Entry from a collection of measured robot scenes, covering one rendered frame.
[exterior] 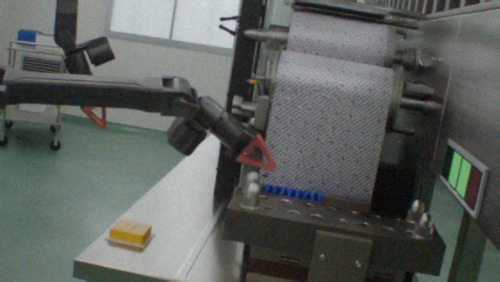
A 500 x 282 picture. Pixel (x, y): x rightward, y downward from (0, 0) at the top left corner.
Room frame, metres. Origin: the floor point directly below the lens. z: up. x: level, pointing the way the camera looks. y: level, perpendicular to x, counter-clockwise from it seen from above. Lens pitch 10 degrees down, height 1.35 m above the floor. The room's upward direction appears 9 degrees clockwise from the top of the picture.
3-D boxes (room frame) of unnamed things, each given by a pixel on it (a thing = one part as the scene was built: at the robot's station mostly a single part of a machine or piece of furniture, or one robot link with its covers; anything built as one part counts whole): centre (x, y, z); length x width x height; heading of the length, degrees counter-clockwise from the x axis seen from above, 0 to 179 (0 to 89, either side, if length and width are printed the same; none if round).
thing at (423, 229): (1.08, -0.34, 1.05); 0.04 x 0.04 x 0.04
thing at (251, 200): (1.11, -0.02, 1.05); 0.04 x 0.04 x 0.04
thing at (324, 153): (1.26, -0.15, 1.11); 0.23 x 0.01 x 0.18; 85
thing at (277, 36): (1.58, -0.04, 1.33); 0.06 x 0.06 x 0.06; 85
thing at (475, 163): (0.91, -0.33, 1.18); 0.25 x 0.01 x 0.07; 175
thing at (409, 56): (1.55, -0.35, 1.33); 0.07 x 0.07 x 0.07; 85
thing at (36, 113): (5.70, 2.08, 0.51); 0.91 x 0.58 x 1.02; 19
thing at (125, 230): (1.19, 0.21, 0.91); 0.07 x 0.07 x 0.02; 85
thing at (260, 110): (1.37, 0.00, 1.05); 0.06 x 0.05 x 0.31; 85
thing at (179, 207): (2.26, -0.16, 0.88); 2.52 x 0.66 x 0.04; 175
